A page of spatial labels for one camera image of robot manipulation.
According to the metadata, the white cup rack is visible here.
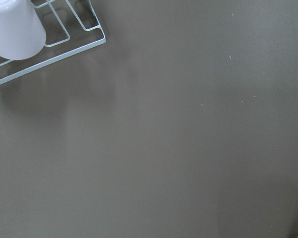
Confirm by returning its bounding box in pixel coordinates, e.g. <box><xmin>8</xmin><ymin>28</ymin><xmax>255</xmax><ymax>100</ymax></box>
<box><xmin>0</xmin><ymin>0</ymin><xmax>106</xmax><ymax>85</ymax></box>

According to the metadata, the white cup in rack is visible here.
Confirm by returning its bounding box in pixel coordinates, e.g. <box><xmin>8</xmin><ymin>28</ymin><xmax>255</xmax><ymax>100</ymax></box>
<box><xmin>0</xmin><ymin>0</ymin><xmax>46</xmax><ymax>60</ymax></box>

